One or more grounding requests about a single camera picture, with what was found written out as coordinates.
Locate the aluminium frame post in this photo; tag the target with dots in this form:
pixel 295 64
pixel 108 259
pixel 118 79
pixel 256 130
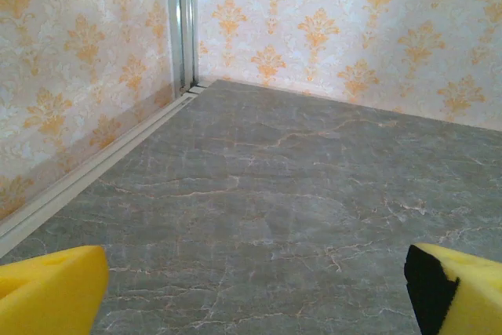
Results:
pixel 184 17

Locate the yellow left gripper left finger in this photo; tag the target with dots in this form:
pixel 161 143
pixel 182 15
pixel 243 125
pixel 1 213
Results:
pixel 51 292

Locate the aluminium table edge rail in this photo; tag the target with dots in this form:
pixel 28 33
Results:
pixel 98 164

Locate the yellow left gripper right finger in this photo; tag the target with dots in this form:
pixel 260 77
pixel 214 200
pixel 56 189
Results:
pixel 466 296

